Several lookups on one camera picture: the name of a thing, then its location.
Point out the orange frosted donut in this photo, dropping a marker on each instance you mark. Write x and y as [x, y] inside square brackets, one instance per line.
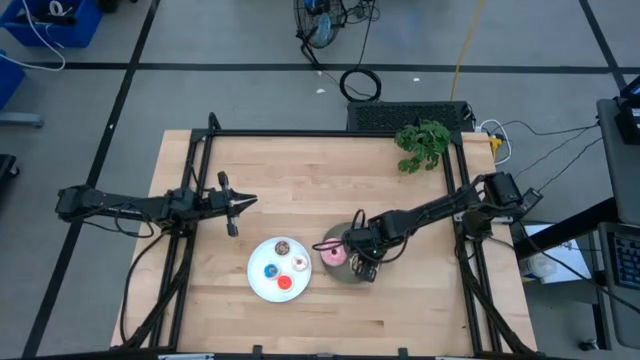
[285, 283]

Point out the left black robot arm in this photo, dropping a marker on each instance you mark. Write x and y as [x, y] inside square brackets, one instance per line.
[125, 205]

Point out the grey side desk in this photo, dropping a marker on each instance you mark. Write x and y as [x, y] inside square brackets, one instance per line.
[620, 165]

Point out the black aluminium table frame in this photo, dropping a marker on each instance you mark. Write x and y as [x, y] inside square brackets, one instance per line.
[320, 133]

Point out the white frosted sprinkled donut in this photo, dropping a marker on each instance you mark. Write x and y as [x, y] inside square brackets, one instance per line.
[300, 263]

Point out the pink frosted donut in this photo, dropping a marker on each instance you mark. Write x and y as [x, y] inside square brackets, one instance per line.
[332, 254]

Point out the black keyboard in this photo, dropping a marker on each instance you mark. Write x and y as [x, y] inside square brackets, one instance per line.
[627, 260]

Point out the grey round disc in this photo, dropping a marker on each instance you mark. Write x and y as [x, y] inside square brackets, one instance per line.
[337, 275]

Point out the small blue plastic bin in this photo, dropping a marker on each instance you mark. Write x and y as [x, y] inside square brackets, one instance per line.
[10, 80]

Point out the green potted plant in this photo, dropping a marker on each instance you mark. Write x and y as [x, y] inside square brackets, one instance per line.
[422, 145]

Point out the blue frosted donut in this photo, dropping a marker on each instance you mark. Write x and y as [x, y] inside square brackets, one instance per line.
[271, 271]

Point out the yellow power strip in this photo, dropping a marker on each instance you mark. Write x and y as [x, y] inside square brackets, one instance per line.
[495, 145]

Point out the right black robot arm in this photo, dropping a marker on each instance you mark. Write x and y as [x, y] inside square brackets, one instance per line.
[440, 205]

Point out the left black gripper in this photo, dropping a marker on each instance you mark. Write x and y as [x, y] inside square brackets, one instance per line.
[225, 200]

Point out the large blue plastic bin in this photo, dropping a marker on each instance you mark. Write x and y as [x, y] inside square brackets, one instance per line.
[75, 30]

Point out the black floor fan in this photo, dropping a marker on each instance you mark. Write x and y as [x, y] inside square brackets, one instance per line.
[320, 22]

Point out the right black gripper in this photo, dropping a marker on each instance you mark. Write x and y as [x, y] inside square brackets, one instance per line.
[362, 240]

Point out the white round plate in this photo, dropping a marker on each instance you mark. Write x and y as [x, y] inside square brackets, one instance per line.
[260, 290]

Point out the chocolate frosted donut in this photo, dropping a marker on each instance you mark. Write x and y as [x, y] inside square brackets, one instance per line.
[282, 248]

